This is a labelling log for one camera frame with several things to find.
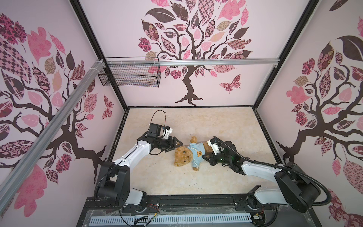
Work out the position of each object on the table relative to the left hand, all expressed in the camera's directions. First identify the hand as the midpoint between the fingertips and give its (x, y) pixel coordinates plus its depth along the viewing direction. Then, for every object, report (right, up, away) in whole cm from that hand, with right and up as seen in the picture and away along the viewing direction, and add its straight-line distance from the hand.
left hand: (179, 147), depth 82 cm
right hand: (+14, -5, +2) cm, 15 cm away
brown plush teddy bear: (+3, -4, -3) cm, 6 cm away
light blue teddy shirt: (+12, -2, +1) cm, 12 cm away
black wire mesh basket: (-43, +55, +40) cm, 81 cm away
